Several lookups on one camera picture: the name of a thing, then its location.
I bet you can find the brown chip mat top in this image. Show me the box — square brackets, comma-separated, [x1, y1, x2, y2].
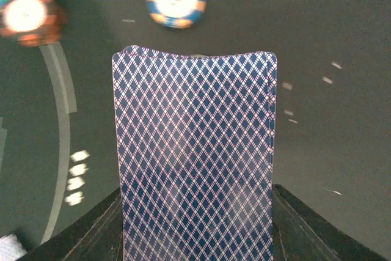
[1, 0, 67, 47]

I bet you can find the white purple chip stack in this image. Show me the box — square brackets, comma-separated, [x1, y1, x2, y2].
[145, 0, 206, 29]

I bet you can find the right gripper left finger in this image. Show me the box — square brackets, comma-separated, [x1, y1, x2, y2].
[20, 189, 123, 261]

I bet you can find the round black poker mat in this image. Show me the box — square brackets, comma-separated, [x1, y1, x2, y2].
[1, 0, 118, 250]

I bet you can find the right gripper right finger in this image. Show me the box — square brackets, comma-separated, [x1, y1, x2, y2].
[272, 185, 386, 261]

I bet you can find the blue playing card deck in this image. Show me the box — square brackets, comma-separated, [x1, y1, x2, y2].
[112, 45, 277, 260]

